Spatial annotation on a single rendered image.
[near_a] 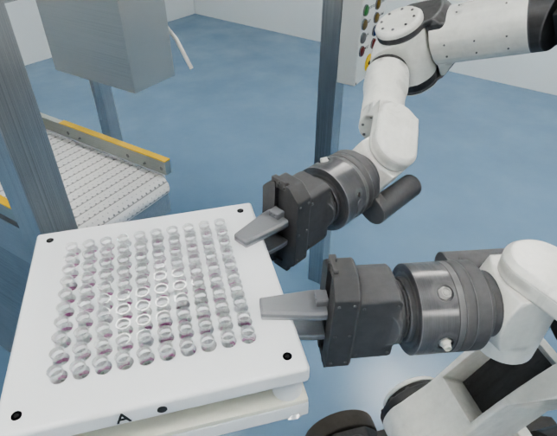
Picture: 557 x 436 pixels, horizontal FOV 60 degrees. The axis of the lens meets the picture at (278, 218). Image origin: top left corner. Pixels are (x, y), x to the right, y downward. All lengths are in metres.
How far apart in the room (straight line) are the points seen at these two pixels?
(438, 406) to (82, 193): 0.78
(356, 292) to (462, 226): 1.97
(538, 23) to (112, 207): 0.78
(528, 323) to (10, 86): 0.64
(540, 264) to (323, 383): 1.24
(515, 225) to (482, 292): 2.02
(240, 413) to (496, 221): 2.13
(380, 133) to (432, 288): 0.26
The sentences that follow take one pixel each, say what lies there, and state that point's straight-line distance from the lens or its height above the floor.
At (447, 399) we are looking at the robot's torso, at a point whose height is 0.68.
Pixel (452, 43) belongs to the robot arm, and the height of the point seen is 1.14.
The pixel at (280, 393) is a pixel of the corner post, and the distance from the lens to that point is 0.44.
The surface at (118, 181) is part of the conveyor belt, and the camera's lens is 1.07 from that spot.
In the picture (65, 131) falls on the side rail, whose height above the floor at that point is 0.85.
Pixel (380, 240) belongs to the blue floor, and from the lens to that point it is 2.19.
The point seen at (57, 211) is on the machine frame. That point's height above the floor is 0.96.
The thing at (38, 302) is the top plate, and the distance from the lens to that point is 0.51.
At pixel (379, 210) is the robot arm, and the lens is 0.64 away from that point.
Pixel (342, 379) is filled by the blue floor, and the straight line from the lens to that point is 1.68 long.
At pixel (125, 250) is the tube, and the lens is 0.52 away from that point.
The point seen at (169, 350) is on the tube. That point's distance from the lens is 0.44.
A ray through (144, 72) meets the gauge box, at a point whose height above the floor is 1.07.
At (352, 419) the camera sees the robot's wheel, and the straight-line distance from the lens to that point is 1.38.
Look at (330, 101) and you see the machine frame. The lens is 1.50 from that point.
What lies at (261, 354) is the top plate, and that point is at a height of 1.04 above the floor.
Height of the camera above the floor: 1.38
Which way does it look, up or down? 38 degrees down
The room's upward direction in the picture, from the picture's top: straight up
